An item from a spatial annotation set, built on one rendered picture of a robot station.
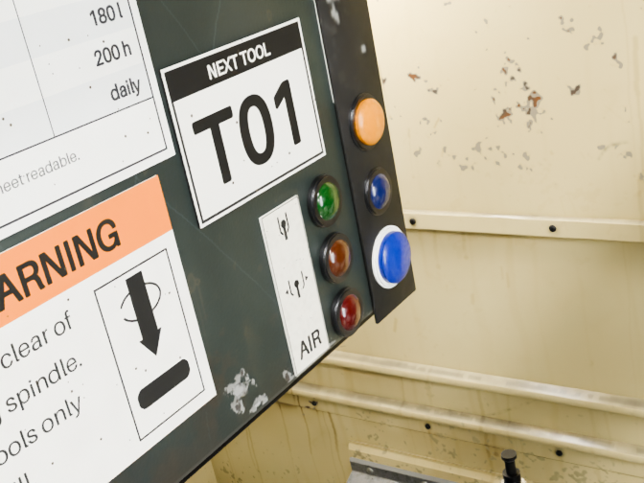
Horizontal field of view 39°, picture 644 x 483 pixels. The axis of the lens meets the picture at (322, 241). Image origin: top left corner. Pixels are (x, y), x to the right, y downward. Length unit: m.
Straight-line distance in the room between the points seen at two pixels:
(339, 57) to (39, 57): 0.19
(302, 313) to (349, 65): 0.13
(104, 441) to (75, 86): 0.14
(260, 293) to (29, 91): 0.15
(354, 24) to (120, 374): 0.23
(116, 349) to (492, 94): 0.95
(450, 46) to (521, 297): 0.38
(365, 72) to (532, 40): 0.74
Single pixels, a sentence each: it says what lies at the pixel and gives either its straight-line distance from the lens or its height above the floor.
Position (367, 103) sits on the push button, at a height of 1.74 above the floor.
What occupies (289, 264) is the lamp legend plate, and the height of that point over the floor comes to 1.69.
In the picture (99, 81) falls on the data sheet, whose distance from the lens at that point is 0.36.
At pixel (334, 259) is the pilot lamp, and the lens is 0.47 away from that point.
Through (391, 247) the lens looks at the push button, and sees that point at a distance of 0.51.
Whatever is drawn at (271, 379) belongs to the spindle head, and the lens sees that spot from 0.45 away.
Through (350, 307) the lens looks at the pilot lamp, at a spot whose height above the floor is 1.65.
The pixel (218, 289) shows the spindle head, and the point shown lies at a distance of 0.41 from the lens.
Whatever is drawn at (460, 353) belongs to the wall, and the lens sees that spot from 1.48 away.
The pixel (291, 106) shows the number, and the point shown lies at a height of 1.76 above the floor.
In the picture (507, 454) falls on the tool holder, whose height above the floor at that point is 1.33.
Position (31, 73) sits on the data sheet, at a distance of 0.34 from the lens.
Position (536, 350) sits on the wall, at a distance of 1.41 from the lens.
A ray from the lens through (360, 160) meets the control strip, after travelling 0.50.
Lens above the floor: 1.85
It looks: 21 degrees down
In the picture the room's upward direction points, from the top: 12 degrees counter-clockwise
